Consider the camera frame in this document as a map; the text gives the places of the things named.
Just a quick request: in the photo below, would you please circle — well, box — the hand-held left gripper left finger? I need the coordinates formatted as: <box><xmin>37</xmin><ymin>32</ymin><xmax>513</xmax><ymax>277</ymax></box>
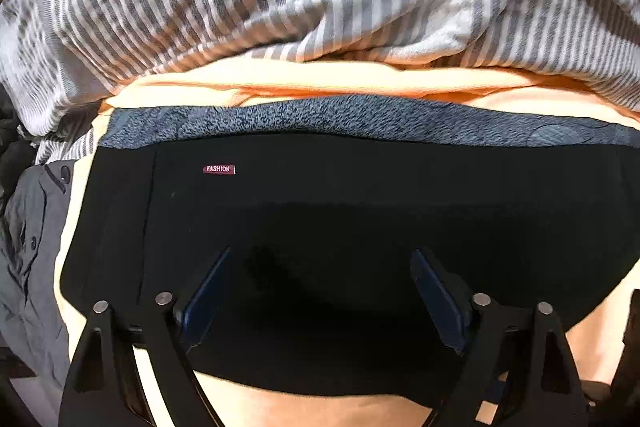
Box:
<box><xmin>59</xmin><ymin>247</ymin><xmax>232</xmax><ymax>427</ymax></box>

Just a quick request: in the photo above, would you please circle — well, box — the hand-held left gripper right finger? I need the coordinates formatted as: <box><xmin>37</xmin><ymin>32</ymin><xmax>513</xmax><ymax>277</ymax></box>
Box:
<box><xmin>410</xmin><ymin>248</ymin><xmax>591</xmax><ymax>427</ymax></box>

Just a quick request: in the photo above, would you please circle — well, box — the black pants blue patterned waistband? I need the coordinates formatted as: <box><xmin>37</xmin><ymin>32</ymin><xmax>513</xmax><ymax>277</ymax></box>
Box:
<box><xmin>59</xmin><ymin>94</ymin><xmax>640</xmax><ymax>408</ymax></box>

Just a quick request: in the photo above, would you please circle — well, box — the dark grey buttoned shirt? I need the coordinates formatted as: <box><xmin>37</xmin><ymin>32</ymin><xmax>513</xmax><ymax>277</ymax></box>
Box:
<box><xmin>0</xmin><ymin>159</ymin><xmax>81</xmax><ymax>390</ymax></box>

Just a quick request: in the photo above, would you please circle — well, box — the peach blanket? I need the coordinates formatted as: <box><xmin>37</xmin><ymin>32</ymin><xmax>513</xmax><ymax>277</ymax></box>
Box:
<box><xmin>52</xmin><ymin>57</ymin><xmax>640</xmax><ymax>427</ymax></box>

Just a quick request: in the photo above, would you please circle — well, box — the dark cloth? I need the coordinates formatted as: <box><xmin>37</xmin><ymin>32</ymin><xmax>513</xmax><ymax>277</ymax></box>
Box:
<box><xmin>0</xmin><ymin>87</ymin><xmax>38</xmax><ymax>208</ymax></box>

